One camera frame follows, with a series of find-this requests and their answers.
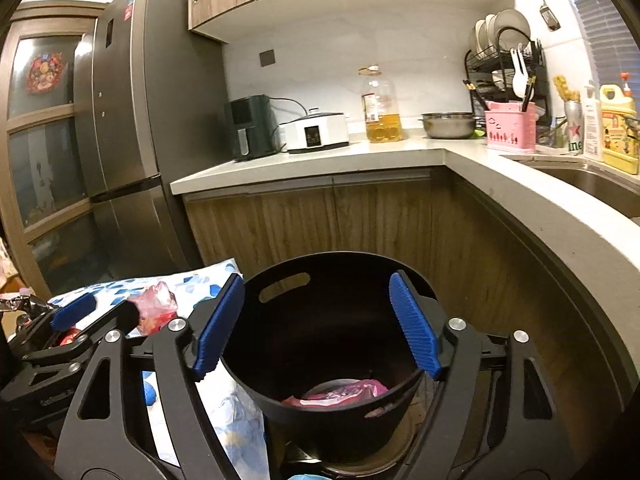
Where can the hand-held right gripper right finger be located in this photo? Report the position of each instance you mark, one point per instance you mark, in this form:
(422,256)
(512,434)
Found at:
(414,330)

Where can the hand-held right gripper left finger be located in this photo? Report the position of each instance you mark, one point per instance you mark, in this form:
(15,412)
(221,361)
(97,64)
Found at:
(219,332)

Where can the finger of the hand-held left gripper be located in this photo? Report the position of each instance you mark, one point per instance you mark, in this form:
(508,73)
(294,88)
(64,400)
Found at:
(107,322)
(74,310)

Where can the black trash bin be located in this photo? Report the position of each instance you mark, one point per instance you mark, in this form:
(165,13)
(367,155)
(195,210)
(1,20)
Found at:
(300,340)

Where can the clear bag of red wrappers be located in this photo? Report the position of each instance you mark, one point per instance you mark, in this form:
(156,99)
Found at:
(152,307)

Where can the silver foil wrapper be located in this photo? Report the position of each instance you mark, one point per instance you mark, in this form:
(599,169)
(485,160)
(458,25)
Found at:
(20,304)

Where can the floral blue white tablecloth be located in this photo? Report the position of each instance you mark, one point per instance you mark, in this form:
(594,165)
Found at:
(200,280)

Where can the pink plastic bag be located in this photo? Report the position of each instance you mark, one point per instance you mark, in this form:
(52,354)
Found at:
(345,392)

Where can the wooden lower cabinet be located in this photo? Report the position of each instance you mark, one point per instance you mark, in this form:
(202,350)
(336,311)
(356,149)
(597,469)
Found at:
(300,225)

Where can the wooden framed glass door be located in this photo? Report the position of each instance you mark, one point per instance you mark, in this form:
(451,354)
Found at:
(45,125)

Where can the large cooking oil bottle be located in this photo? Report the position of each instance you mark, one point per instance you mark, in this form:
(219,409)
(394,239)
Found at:
(382,130)

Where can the stainless steel bowl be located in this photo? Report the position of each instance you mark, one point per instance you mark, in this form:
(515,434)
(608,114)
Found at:
(447,127)

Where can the dark green air fryer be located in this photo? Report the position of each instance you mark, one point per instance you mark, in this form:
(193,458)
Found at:
(250,125)

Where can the grey steel refrigerator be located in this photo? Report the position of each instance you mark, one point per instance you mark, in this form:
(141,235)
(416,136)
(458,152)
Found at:
(150,110)

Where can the white electric cooker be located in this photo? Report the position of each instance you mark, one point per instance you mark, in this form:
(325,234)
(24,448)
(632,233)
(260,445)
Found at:
(317,132)

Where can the pink utensil holder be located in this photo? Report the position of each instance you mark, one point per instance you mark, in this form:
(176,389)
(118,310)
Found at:
(510,130)

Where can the stainless steel sink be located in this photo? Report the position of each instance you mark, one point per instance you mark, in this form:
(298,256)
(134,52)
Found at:
(600,185)

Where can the round red door decoration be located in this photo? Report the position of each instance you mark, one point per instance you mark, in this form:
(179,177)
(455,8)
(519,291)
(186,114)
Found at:
(46,72)

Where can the green beer can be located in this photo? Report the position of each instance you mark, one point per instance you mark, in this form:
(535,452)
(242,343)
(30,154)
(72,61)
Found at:
(574,130)

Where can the white rice spoon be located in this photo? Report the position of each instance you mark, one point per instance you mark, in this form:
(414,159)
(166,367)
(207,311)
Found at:
(520,80)

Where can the white pump bottle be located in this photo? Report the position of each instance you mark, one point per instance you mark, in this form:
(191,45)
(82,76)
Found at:
(593,125)

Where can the yellow detergent jug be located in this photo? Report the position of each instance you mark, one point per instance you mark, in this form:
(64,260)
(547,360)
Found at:
(620,135)

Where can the row of white plates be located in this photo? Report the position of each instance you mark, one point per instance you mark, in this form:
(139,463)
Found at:
(510,25)

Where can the window blinds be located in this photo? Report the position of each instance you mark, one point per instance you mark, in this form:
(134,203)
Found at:
(600,35)

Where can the dark wall outlet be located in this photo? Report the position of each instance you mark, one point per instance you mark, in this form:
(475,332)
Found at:
(268,57)

